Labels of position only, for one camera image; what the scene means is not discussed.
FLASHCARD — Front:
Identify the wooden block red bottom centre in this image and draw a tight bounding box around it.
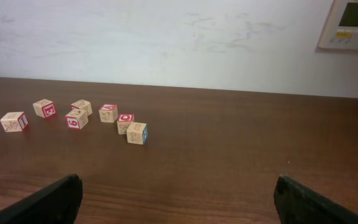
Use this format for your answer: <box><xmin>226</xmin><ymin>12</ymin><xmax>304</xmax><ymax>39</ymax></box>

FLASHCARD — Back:
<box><xmin>65</xmin><ymin>109</ymin><xmax>89</xmax><ymax>129</ymax></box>

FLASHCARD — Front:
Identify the wooden block far left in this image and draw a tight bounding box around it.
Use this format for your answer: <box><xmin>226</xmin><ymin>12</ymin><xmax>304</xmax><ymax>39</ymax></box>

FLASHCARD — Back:
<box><xmin>0</xmin><ymin>111</ymin><xmax>29</xmax><ymax>133</ymax></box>

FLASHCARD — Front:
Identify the red letter Q block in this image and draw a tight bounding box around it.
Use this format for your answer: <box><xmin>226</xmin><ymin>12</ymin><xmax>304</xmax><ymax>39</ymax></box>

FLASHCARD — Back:
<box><xmin>117</xmin><ymin>114</ymin><xmax>134</xmax><ymax>134</ymax></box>

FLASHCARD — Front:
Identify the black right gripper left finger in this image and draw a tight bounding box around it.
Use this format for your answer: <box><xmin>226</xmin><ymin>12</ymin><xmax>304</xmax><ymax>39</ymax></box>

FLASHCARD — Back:
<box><xmin>0</xmin><ymin>174</ymin><xmax>83</xmax><ymax>224</ymax></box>

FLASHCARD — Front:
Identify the wooden block top centre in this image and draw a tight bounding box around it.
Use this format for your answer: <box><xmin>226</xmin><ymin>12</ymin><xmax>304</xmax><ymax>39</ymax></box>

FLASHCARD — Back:
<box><xmin>71</xmin><ymin>100</ymin><xmax>93</xmax><ymax>116</ymax></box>

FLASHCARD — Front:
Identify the plain wooden block right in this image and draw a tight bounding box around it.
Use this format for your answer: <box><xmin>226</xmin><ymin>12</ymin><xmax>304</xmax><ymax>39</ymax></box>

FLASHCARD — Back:
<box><xmin>126</xmin><ymin>122</ymin><xmax>149</xmax><ymax>145</ymax></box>

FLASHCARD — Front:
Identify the red letter A block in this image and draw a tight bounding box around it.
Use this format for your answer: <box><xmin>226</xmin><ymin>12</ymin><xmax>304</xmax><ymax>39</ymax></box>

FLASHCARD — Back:
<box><xmin>99</xmin><ymin>104</ymin><xmax>118</xmax><ymax>123</ymax></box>

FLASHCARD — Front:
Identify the white wall control panel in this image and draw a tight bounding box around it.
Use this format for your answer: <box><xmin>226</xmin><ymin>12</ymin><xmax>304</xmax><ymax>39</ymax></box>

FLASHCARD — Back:
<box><xmin>318</xmin><ymin>0</ymin><xmax>358</xmax><ymax>50</ymax></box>

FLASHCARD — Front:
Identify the wooden block upper left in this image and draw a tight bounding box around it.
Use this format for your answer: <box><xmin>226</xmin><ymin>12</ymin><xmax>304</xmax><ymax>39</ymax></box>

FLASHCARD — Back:
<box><xmin>33</xmin><ymin>99</ymin><xmax>57</xmax><ymax>119</ymax></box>

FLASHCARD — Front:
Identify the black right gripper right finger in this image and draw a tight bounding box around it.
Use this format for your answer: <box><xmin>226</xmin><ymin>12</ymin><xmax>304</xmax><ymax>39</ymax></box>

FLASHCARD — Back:
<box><xmin>273</xmin><ymin>175</ymin><xmax>358</xmax><ymax>224</ymax></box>

